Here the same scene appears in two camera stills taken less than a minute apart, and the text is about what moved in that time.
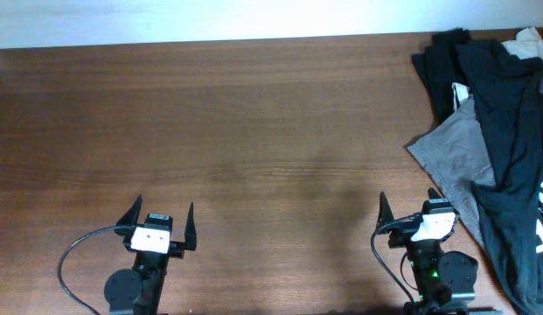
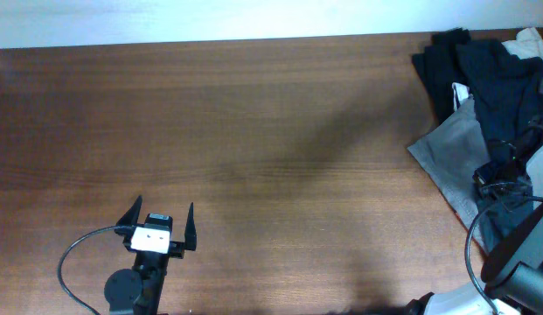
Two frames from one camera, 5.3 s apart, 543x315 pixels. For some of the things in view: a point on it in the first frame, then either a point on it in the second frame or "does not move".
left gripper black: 177,248 does not move
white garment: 528,44 does not move
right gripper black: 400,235 → 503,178
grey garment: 455,154 does not move
